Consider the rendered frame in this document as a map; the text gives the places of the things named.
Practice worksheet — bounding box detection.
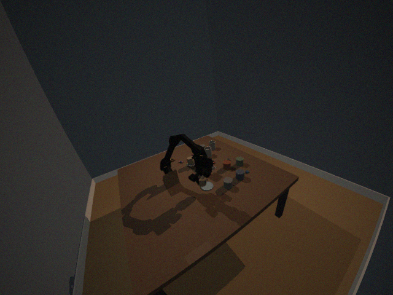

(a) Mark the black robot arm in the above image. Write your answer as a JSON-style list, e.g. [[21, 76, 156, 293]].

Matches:
[[160, 134, 213, 178]]

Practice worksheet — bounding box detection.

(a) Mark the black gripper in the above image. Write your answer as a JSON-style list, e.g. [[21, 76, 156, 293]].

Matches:
[[189, 166, 203, 185]]

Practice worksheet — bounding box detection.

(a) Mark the beige cylinder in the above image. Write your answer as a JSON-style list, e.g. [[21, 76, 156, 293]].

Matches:
[[204, 146, 212, 157], [209, 140, 216, 151]]

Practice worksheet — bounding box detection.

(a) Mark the tan cup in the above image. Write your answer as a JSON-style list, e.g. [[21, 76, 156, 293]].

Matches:
[[198, 176, 207, 186], [187, 156, 195, 164]]

